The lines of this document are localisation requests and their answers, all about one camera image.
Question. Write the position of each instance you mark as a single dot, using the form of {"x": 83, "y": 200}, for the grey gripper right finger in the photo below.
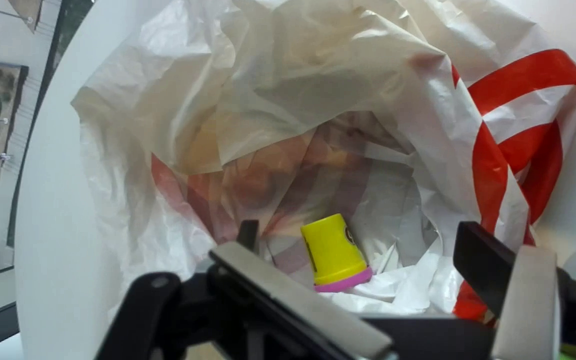
{"x": 530, "y": 301}

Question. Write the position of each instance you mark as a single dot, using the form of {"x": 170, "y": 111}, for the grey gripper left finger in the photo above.
{"x": 301, "y": 303}

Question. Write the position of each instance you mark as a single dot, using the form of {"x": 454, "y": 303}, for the white red plastic bag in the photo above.
{"x": 269, "y": 101}

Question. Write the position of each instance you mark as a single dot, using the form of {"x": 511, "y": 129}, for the yellow toy cup pink base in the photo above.
{"x": 332, "y": 251}

